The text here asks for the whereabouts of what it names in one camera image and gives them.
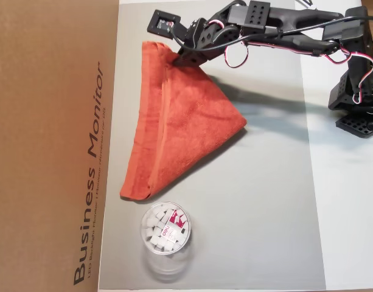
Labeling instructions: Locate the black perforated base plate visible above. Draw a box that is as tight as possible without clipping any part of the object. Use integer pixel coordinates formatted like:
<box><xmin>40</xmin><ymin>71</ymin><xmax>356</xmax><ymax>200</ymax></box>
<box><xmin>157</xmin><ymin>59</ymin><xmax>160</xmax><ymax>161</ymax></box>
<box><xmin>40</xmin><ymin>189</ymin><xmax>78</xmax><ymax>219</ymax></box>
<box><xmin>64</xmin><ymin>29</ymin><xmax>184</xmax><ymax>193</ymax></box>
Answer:
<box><xmin>335</xmin><ymin>114</ymin><xmax>373</xmax><ymax>140</ymax></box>

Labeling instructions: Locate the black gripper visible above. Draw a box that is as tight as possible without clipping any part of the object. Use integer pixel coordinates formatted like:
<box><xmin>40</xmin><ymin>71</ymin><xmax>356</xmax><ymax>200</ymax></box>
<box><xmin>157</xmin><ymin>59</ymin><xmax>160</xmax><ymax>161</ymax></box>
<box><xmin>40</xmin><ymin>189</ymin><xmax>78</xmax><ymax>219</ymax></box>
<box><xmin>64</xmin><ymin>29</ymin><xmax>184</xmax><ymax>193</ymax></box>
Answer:
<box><xmin>173</xmin><ymin>18</ymin><xmax>223</xmax><ymax>68</ymax></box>

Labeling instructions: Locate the black camera cable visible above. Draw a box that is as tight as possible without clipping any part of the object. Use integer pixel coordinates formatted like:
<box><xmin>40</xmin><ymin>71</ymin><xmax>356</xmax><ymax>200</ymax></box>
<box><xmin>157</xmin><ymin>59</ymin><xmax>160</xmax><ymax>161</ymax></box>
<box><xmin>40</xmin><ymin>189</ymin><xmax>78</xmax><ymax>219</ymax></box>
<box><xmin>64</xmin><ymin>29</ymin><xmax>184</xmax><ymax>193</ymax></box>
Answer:
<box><xmin>169</xmin><ymin>13</ymin><xmax>373</xmax><ymax>52</ymax></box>

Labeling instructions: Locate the brown cardboard monitor box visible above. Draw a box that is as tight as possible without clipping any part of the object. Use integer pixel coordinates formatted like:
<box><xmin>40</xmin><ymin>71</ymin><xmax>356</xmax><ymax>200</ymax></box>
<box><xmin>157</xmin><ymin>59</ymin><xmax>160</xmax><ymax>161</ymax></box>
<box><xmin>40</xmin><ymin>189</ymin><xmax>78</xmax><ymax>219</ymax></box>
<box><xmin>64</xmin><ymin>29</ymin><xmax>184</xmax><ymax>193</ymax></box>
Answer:
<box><xmin>0</xmin><ymin>0</ymin><xmax>120</xmax><ymax>292</ymax></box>

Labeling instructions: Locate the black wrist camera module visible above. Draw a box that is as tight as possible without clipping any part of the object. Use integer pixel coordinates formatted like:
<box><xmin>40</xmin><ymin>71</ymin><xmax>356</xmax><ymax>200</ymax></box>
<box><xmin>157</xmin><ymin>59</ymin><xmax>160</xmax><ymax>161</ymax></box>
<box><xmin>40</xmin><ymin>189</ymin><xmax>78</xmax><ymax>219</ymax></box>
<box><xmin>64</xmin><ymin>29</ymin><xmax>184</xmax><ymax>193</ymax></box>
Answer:
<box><xmin>146</xmin><ymin>9</ymin><xmax>183</xmax><ymax>39</ymax></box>

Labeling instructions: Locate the orange terry towel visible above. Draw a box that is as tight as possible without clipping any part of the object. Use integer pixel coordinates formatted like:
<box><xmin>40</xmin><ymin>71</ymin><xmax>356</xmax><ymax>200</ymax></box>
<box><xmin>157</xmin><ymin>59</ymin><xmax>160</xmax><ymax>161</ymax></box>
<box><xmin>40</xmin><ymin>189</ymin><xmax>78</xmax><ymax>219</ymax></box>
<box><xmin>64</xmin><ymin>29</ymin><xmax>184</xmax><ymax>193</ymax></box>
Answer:
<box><xmin>119</xmin><ymin>41</ymin><xmax>247</xmax><ymax>201</ymax></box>

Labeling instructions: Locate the grey desk mat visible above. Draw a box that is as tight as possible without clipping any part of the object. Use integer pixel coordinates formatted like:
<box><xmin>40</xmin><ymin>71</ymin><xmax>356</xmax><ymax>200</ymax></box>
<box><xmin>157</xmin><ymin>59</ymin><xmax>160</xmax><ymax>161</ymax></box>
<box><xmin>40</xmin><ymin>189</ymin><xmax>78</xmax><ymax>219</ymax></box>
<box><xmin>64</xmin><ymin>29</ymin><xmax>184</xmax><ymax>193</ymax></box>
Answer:
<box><xmin>97</xmin><ymin>0</ymin><xmax>327</xmax><ymax>291</ymax></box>

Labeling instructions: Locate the clear plastic jar with erasers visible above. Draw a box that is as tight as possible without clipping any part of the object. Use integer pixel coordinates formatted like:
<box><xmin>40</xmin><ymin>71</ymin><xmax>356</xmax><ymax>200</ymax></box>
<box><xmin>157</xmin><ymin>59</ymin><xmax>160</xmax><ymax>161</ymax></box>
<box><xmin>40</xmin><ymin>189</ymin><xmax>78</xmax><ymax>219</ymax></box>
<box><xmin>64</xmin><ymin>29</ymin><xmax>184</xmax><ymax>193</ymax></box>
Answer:
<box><xmin>139</xmin><ymin>201</ymin><xmax>195</xmax><ymax>282</ymax></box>

